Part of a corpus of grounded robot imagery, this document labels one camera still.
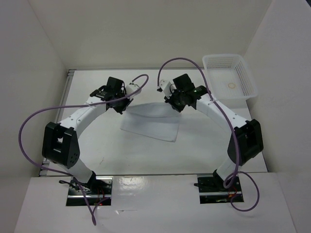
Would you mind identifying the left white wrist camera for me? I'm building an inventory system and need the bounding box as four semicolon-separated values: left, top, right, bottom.
125;83;142;100

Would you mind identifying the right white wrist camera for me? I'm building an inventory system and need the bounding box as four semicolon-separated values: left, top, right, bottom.
157;80;172;99

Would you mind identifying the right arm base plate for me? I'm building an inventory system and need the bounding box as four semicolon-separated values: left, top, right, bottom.
194;174;244;204

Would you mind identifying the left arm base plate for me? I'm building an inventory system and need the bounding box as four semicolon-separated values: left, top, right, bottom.
59;176;113;206

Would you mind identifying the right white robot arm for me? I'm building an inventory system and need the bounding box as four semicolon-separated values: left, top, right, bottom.
157;74;264;191

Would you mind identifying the white fabric skirt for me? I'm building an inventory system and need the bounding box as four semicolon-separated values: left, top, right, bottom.
120;102;181;142

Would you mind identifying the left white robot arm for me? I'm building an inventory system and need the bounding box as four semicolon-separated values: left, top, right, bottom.
42;77;139;194

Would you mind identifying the white perforated plastic basket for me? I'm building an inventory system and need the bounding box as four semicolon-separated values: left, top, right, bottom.
202;54;258;100

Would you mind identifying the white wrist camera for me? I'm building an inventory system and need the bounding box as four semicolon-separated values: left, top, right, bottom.
157;80;172;99
125;83;142;100

